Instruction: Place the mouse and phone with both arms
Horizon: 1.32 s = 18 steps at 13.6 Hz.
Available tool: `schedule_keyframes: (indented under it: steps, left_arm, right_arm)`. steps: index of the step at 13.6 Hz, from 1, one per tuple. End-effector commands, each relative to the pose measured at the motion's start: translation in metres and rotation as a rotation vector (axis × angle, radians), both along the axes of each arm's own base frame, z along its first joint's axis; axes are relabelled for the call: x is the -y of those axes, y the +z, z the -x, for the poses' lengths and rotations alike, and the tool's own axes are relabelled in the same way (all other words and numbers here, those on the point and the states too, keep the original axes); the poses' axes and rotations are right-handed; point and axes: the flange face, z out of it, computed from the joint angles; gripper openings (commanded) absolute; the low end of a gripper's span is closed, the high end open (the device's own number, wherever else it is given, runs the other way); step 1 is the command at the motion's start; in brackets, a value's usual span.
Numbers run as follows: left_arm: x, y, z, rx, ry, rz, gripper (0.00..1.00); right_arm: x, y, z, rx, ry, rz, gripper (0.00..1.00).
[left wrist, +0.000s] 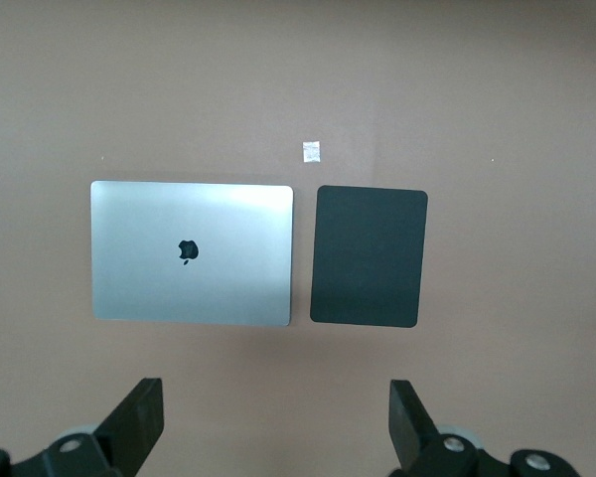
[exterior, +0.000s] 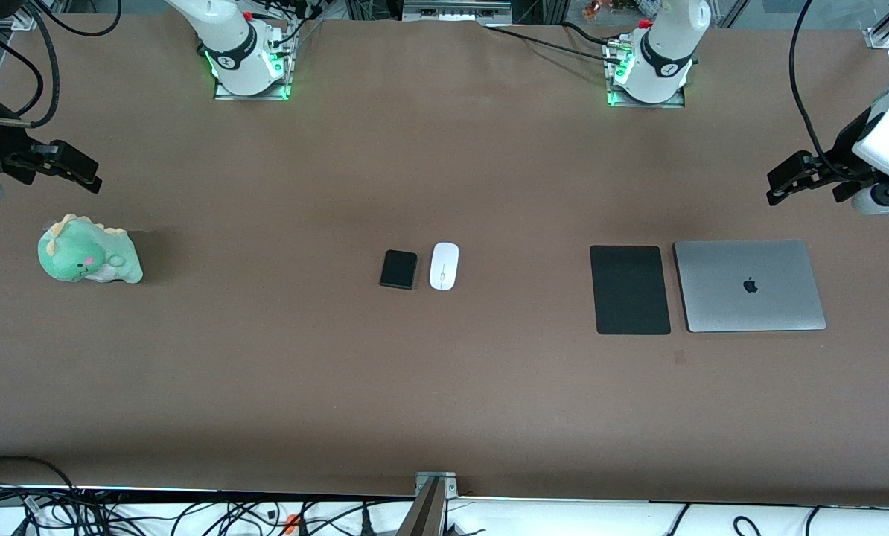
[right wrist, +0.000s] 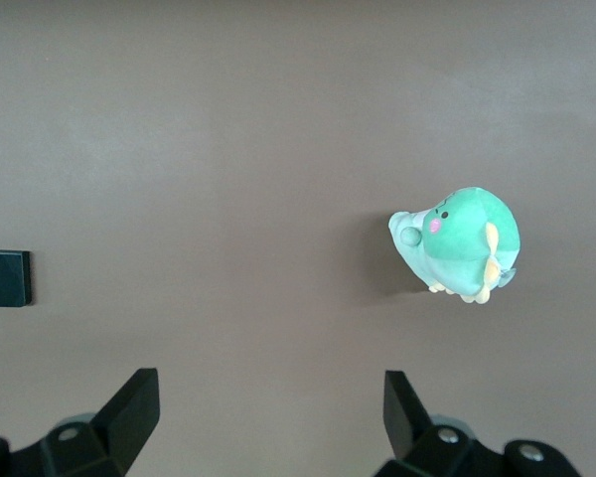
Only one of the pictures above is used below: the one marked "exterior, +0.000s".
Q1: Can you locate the black looped floor cable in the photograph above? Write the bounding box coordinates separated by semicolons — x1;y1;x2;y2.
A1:
0;455;88;536

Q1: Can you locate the black phone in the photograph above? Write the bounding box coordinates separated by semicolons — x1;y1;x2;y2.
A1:
379;249;419;291

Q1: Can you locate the green dinosaur plush toy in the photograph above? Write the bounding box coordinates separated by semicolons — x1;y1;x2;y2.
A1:
37;214;144;285

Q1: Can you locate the aluminium table edge bracket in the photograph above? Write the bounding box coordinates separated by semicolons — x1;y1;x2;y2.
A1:
396;470;459;536

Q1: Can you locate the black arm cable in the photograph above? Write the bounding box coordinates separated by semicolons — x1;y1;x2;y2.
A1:
789;0;862;181
0;0;123;129

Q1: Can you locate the white computer mouse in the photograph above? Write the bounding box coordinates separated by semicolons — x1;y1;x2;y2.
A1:
429;242;460;292

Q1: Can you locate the black table cable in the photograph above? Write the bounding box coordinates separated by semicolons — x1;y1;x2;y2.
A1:
480;24;625;65

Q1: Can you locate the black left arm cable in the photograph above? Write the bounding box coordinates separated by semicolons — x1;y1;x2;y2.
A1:
789;0;862;181

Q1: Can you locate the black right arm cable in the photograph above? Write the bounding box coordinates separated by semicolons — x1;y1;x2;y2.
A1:
0;0;123;129

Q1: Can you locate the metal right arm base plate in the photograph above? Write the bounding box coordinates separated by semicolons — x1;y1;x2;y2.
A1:
212;22;295;102

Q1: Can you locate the grey closed laptop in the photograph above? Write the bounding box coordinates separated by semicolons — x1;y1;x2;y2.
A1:
673;239;828;334

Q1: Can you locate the black mouse pad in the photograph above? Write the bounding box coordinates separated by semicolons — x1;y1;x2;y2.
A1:
589;244;672;336

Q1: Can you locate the aluminium frame profile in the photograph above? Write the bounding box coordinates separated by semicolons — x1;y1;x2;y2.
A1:
401;0;514;28

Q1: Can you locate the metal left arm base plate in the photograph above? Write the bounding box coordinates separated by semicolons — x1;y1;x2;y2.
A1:
602;36;688;109

